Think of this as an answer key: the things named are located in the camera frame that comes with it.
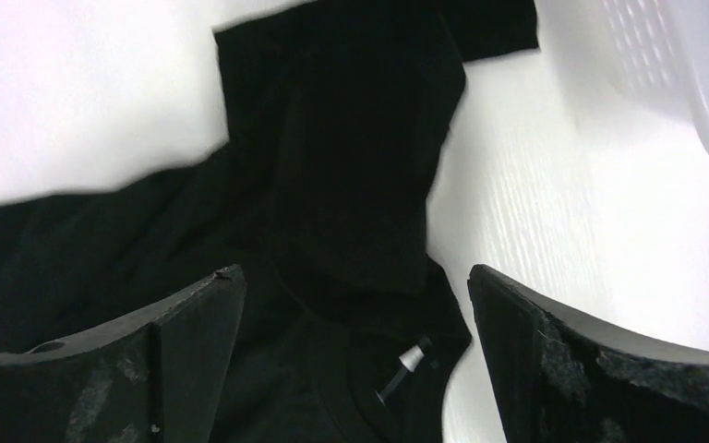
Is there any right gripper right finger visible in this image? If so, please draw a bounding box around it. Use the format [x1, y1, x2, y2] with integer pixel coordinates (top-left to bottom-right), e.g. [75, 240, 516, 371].
[468, 265, 709, 442]

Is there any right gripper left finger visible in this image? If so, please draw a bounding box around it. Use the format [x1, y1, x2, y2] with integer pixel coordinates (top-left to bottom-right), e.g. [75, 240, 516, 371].
[0, 265, 246, 442]

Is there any black t-shirt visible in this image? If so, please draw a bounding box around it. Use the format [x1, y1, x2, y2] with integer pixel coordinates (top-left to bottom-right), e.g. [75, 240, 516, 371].
[0, 1, 537, 442]

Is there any white plastic basket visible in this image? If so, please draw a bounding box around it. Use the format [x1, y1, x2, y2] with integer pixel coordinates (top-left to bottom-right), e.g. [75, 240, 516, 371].
[535, 1, 709, 155]

